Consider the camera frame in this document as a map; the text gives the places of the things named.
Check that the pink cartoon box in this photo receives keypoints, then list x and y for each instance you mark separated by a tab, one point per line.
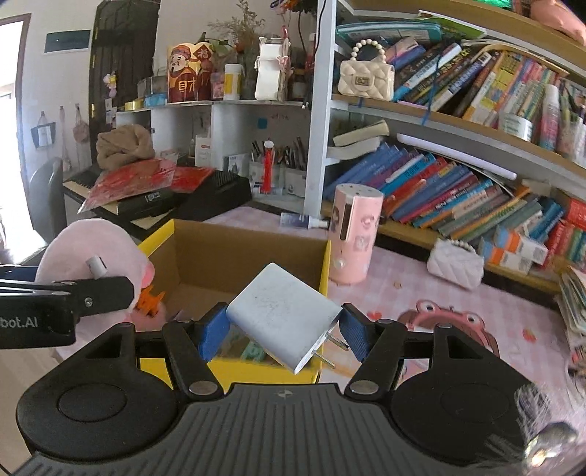
357	256

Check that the black long case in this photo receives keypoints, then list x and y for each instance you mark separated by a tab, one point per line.
146	201

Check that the dark door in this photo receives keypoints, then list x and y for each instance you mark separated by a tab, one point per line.
123	55

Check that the small pink hanging plush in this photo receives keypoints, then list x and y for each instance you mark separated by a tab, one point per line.
111	84

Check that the small spray bottle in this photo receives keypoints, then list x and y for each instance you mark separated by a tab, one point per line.
302	220

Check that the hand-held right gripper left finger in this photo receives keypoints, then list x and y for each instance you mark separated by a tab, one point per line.
213	334

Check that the dried flower bunch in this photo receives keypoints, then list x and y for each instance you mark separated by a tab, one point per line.
242	27

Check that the white tape roll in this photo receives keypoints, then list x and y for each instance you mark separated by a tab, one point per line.
515	126

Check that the pink hanging bag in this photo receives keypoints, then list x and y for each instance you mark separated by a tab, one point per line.
81	130

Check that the white desktop shelf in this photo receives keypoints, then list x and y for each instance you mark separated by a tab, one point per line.
178	123

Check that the grey chair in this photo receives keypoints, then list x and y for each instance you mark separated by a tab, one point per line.
46	201

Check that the white box with red label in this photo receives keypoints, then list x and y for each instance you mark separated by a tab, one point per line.
203	151

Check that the cardboard box with yellow rim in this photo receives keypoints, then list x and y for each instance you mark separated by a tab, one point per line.
256	251

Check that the clear pen holder with pens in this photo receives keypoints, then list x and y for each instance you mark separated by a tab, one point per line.
293	181

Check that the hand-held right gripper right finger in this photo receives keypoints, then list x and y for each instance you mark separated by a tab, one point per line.
355	334

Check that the fortune god paper lantern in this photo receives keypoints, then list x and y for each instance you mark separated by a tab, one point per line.
183	73

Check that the dark small bottle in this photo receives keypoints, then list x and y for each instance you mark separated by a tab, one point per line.
297	84

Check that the white and wood bookshelf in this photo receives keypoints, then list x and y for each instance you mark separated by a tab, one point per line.
318	137

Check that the row of colourful books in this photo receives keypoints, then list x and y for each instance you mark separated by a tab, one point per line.
485	87
435	183

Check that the black electronic keyboard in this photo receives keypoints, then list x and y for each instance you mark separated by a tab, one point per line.
215	194

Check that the red tassel ornament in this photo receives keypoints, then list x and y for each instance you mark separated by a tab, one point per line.
268	169

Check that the small cat picture card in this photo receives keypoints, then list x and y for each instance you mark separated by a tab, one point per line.
236	164

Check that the dark hanging tote bag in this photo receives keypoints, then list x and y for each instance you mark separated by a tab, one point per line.
43	135

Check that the pink cloth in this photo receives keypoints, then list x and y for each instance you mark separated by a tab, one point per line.
558	16

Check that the red paper decorations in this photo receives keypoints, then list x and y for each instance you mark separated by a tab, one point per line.
132	181

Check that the stack of papers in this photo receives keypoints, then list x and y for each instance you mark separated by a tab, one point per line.
572	297

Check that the pink checked tablecloth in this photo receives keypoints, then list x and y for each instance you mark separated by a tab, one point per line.
412	283

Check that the teal book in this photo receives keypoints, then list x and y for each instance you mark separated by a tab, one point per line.
389	32

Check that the green book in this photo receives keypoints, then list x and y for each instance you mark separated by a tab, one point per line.
453	25

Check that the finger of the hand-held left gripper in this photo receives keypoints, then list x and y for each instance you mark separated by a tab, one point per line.
110	293

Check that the white bottle with yellow label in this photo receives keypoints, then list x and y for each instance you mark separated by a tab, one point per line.
232	82

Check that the old beige book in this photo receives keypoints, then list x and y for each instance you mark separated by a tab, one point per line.
355	148
361	130

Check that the dark wall sign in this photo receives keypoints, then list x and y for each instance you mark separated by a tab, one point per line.
66	41

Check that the orange white small box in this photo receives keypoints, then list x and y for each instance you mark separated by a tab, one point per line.
503	261
522	245

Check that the brown folded cloth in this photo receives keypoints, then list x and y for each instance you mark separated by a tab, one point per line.
123	146

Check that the white bottle with pink bow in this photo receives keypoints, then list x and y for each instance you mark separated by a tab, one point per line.
268	73

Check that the pink plush toy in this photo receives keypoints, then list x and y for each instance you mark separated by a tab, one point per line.
91	242

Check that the pink tube bottle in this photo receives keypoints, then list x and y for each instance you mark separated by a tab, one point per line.
550	114

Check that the white wall charger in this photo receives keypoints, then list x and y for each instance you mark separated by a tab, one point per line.
284	311

